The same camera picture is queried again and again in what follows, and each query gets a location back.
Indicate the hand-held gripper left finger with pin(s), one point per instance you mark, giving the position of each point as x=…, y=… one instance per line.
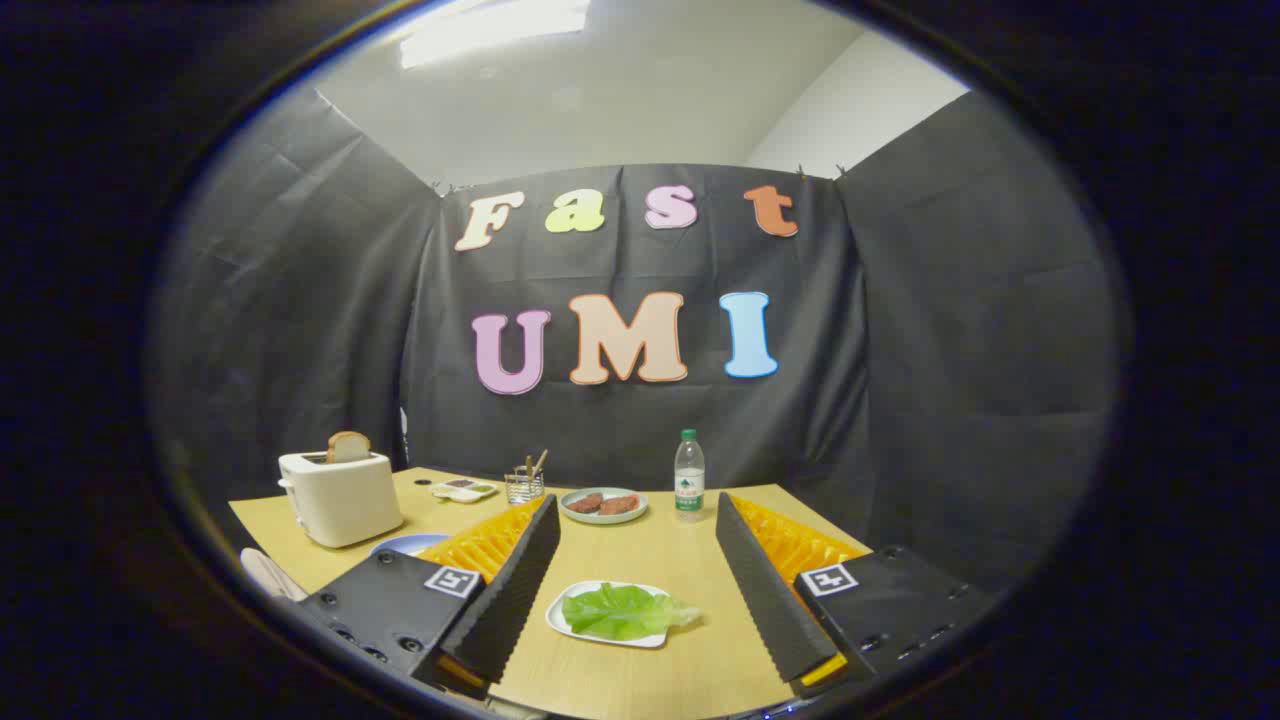
x=510, y=600

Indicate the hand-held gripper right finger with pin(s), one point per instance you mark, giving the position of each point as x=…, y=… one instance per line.
x=765, y=600

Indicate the green lettuce leaf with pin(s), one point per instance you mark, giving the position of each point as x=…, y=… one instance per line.
x=620, y=610

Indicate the brown bread slice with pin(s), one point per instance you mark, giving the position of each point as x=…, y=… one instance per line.
x=348, y=447

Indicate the white square plate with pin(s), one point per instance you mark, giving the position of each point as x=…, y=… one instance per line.
x=556, y=615

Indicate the clear glass cup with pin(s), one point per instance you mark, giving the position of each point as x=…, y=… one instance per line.
x=524, y=490

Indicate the blue round plate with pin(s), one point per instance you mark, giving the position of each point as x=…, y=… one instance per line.
x=405, y=545

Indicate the white divided condiment dish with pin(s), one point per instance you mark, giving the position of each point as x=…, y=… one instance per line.
x=463, y=491

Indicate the brown meat patty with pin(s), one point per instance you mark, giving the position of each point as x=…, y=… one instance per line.
x=585, y=503
x=620, y=505

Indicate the pale green round plate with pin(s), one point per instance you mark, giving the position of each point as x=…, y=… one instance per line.
x=603, y=519

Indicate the clear water bottle green cap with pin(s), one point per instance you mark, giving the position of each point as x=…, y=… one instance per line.
x=689, y=480

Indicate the white toaster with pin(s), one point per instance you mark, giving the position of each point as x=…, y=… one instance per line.
x=350, y=500

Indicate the black backdrop cloth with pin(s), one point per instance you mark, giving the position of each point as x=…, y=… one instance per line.
x=300, y=300

